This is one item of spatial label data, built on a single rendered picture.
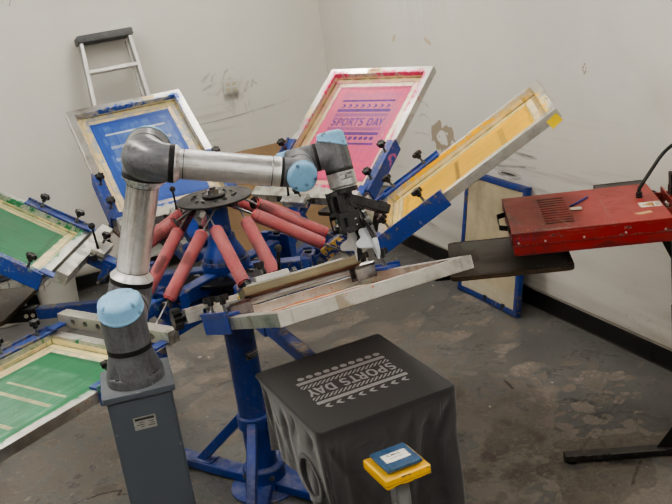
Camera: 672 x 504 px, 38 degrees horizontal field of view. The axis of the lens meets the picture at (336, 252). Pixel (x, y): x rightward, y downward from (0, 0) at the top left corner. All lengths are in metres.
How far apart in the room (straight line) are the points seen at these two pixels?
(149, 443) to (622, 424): 2.49
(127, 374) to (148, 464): 0.26
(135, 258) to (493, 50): 3.33
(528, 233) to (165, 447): 1.61
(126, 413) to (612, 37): 3.02
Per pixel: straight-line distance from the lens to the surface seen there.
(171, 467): 2.67
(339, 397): 2.88
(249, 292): 3.04
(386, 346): 3.15
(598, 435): 4.46
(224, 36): 7.26
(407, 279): 2.62
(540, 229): 3.61
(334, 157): 2.55
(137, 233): 2.60
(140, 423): 2.60
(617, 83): 4.77
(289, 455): 3.09
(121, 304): 2.52
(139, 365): 2.56
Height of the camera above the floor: 2.26
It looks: 19 degrees down
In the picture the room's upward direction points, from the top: 8 degrees counter-clockwise
